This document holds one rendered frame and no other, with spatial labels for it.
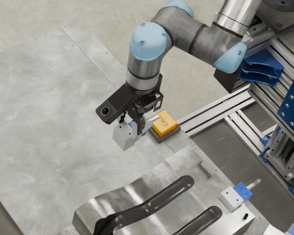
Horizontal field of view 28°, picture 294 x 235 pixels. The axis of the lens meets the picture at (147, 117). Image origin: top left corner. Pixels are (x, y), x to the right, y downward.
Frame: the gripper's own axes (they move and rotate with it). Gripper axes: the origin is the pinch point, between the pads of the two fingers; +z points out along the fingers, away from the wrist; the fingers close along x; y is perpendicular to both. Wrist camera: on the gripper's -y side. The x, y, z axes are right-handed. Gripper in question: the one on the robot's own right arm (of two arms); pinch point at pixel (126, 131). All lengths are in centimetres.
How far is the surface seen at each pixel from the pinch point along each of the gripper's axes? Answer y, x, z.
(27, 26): 43, 125, 95
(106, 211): -17.1, -15.0, 1.7
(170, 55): 92, 70, 95
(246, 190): 16.8, -29.8, 4.6
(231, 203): 10.3, -30.3, 3.3
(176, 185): 3.8, -17.4, 6.7
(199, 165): 13.7, -15.8, 8.4
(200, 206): 4.9, -25.7, 6.3
